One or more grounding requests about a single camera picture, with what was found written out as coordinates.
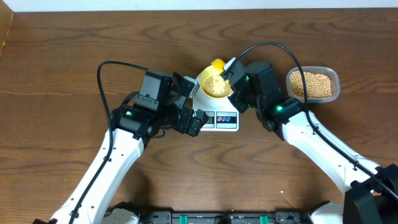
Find yellow measuring scoop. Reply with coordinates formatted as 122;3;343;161
211;58;226;74

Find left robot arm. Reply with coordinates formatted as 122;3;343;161
49;70;208;224

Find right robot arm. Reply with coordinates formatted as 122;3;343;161
221;58;397;223

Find white digital kitchen scale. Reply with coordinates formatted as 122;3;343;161
193;71;239;132

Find soybeans in yellow bowl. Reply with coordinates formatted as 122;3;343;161
203;75;233;98

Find yellow bowl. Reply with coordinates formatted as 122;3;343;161
200;65;233;98

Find pile of soybeans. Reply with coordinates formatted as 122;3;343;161
290;70;332;98

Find clear plastic container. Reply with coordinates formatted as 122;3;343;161
286;66;340;103

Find right black cable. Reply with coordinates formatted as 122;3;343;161
221;41;398;203

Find black cable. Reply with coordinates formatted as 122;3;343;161
67;60;150;224
221;41;398;203

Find left black cable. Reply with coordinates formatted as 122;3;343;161
67;60;150;224

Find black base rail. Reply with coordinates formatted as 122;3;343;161
133;210;310;224

